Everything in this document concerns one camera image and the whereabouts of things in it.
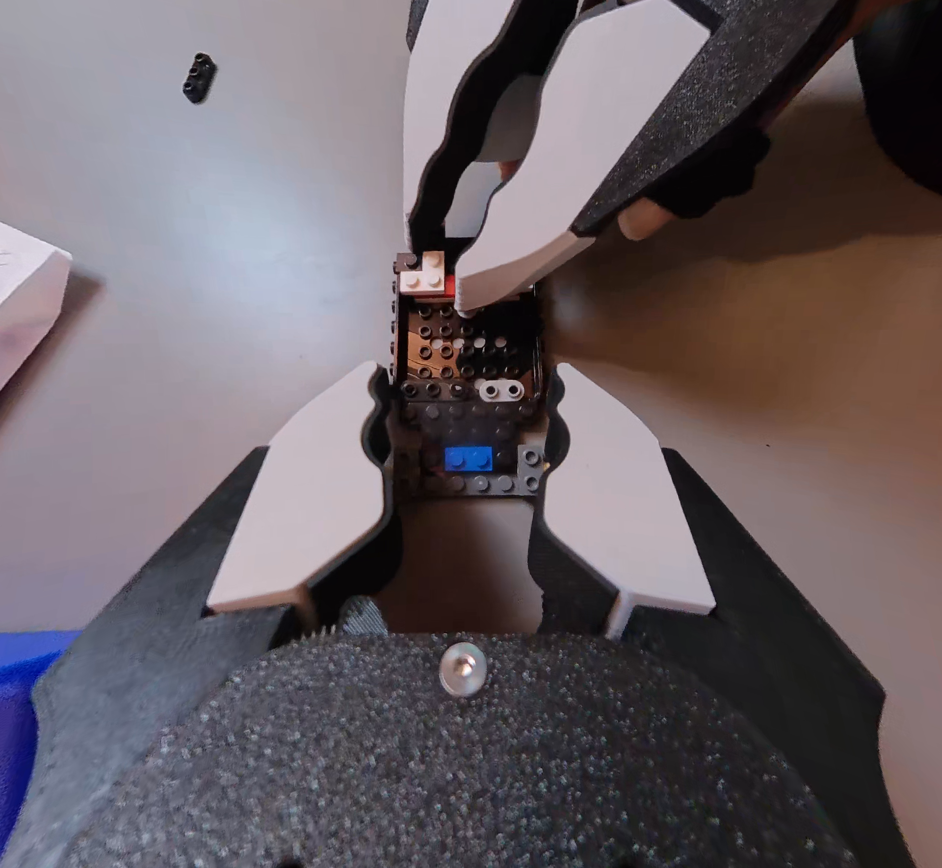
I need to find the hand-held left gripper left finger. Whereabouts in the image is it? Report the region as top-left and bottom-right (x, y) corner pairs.
(207, 361), (398, 619)

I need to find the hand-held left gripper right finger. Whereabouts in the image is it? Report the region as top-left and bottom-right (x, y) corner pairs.
(533, 364), (718, 641)

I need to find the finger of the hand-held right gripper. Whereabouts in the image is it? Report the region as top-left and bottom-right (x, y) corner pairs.
(402, 0), (578, 254)
(457, 0), (710, 317)

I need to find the black lego car chassis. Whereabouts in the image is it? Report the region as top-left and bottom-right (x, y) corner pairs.
(391, 250), (557, 498)

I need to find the blue plastic bin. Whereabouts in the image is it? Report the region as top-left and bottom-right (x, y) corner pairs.
(0, 630), (78, 840)

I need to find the small black lego piece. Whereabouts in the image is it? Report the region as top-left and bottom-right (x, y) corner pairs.
(182, 53), (217, 104)

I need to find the person's right hand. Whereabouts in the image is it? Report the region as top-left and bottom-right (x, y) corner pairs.
(619, 196), (675, 243)

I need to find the white printed paper bag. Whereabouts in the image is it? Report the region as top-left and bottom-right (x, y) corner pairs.
(0, 221), (72, 392)

